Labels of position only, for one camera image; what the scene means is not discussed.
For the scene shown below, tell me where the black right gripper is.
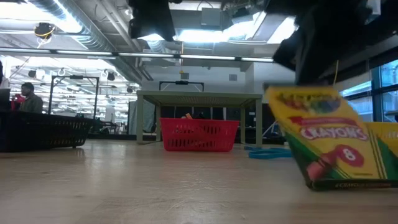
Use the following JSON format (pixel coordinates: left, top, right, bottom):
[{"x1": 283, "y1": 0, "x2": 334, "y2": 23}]
[{"x1": 272, "y1": 12, "x2": 371, "y2": 86}]

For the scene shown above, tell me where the Crayola crayon box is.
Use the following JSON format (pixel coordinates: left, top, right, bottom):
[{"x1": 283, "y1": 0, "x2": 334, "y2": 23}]
[{"x1": 264, "y1": 85, "x2": 398, "y2": 192}]

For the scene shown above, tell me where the yellow plastic basket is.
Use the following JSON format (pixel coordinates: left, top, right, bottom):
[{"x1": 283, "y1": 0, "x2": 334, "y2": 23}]
[{"x1": 363, "y1": 121, "x2": 398, "y2": 150}]

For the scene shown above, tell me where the blue silicone wristband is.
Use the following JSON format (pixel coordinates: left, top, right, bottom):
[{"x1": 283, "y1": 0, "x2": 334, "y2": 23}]
[
  {"x1": 248, "y1": 147, "x2": 294, "y2": 161},
  {"x1": 243, "y1": 145, "x2": 274, "y2": 152}
]

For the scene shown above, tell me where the green perforated metal shelf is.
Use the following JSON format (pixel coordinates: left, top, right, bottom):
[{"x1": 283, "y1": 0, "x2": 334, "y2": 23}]
[{"x1": 136, "y1": 90, "x2": 264, "y2": 147}]

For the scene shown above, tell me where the red plastic basket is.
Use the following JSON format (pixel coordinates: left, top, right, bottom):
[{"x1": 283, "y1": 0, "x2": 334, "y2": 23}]
[{"x1": 159, "y1": 117, "x2": 241, "y2": 152}]

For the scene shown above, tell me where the long ceiling light bar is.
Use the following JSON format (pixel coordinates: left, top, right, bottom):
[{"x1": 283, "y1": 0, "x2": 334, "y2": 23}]
[{"x1": 0, "y1": 47, "x2": 276, "y2": 63}]

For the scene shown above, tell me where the black plastic basket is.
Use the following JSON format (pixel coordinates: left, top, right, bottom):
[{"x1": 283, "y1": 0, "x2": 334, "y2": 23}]
[{"x1": 0, "y1": 110, "x2": 96, "y2": 153}]

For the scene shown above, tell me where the person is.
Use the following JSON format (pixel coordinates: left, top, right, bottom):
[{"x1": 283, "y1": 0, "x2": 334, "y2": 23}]
[{"x1": 11, "y1": 82, "x2": 44, "y2": 114}]

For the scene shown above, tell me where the yellow hanging cable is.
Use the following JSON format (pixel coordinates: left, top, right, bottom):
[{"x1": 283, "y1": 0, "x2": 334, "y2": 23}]
[{"x1": 333, "y1": 58, "x2": 340, "y2": 85}]

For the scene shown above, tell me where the black metal stand frame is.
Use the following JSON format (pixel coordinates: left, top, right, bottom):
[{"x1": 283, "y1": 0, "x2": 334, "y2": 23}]
[
  {"x1": 158, "y1": 80, "x2": 205, "y2": 93},
  {"x1": 48, "y1": 75, "x2": 100, "y2": 119}
]

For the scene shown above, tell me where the black ceiling cable reel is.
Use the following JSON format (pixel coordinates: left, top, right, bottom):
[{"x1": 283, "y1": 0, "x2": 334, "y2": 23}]
[{"x1": 33, "y1": 21, "x2": 57, "y2": 40}]

